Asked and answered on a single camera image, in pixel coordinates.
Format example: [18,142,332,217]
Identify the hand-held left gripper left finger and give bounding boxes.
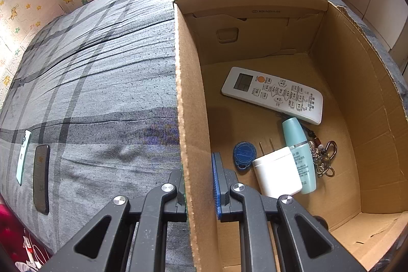
[41,169,188,272]

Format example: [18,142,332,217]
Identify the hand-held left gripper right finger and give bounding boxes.
[211,152,367,272]

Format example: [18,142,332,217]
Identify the blue key fob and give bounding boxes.
[233,141,257,172]

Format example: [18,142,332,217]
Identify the large white charger plug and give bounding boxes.
[252,138,303,199]

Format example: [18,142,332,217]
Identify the teal cosmetic bottle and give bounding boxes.
[282,117,317,195]

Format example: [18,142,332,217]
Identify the white remote control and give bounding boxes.
[221,66,323,125]

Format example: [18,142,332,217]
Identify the beaded metal keychain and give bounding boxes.
[304,128,338,178]

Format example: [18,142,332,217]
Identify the cardboard box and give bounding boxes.
[173,0,408,272]

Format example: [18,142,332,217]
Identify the black phone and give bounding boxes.
[33,145,51,215]

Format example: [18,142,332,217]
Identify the teal cased phone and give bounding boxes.
[16,129,32,186]

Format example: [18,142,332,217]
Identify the grey plaid bed sheet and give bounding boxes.
[0,0,408,272]

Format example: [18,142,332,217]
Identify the cream wardrobe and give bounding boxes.
[341,0,408,75]

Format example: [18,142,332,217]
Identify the white cable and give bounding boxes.
[24,235,48,269]

